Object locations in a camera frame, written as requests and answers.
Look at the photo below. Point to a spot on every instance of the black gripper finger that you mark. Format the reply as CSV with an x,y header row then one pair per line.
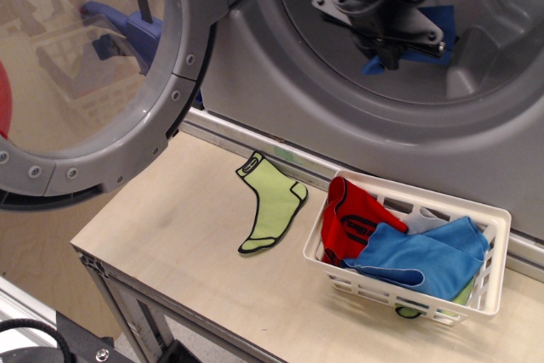
x,y
389,54

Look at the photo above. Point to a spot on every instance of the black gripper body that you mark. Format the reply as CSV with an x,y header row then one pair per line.
x,y
382,24

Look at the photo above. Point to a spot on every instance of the dark blue felt cloth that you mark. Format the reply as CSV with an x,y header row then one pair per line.
x,y
428,35

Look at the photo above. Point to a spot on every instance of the white plastic laundry basket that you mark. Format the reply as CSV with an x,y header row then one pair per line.
x,y
401,199

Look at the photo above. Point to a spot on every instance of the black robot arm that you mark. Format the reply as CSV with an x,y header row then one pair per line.
x,y
389,31

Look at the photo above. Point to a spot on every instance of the grey toy washing machine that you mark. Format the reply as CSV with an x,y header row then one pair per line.
x,y
472,128

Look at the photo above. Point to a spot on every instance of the grey round machine door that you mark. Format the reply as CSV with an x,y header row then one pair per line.
x,y
124,148

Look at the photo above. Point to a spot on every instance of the white grey felt cloth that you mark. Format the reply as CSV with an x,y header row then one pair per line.
x,y
421,220

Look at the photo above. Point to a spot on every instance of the red felt shirt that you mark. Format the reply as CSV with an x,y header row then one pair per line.
x,y
350,217

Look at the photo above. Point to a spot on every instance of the green felt sock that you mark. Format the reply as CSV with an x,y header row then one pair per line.
x,y
279,198

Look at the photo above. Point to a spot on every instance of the light blue felt cloth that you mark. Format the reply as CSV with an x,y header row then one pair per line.
x,y
439,262

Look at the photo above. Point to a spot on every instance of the blue bar clamp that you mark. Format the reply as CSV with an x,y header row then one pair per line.
x,y
131,35

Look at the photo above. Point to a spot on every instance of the green sock in basket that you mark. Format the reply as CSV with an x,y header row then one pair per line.
x,y
413,310

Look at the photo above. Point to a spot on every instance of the red round object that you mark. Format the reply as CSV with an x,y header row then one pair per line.
x,y
6,102

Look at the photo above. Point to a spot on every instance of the aluminium table frame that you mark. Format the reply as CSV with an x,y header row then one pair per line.
x,y
143,314

